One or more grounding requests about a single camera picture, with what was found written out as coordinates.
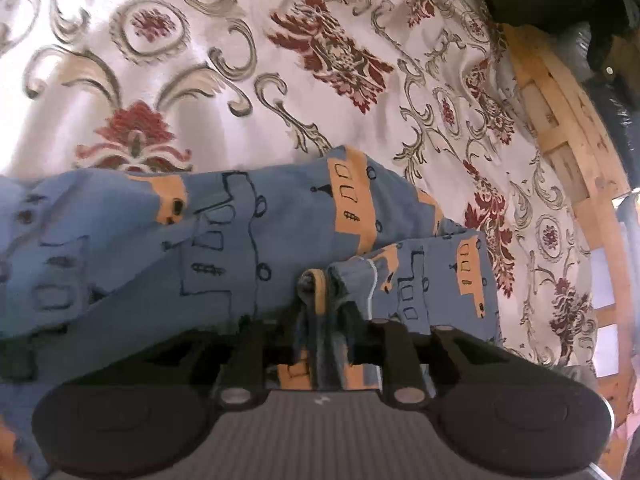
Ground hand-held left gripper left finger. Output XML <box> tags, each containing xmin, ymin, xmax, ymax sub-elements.
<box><xmin>127</xmin><ymin>319</ymin><xmax>282</xmax><ymax>407</ymax></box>

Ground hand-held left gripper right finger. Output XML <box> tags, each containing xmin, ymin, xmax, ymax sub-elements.
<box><xmin>368</xmin><ymin>317</ymin><xmax>532</xmax><ymax>408</ymax></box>

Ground blue pants with orange print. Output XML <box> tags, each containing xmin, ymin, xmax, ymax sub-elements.
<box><xmin>0</xmin><ymin>145</ymin><xmax>504</xmax><ymax>477</ymax></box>

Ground floral bed sheet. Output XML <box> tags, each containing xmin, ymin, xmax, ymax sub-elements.
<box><xmin>0</xmin><ymin>0</ymin><xmax>602</xmax><ymax>377</ymax></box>

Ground olive green jacket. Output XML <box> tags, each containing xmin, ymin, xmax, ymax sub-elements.
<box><xmin>460</xmin><ymin>0</ymin><xmax>640</xmax><ymax>128</ymax></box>

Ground wooden bed frame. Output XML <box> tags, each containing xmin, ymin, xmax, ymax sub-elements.
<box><xmin>410</xmin><ymin>0</ymin><xmax>637</xmax><ymax>480</ymax></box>

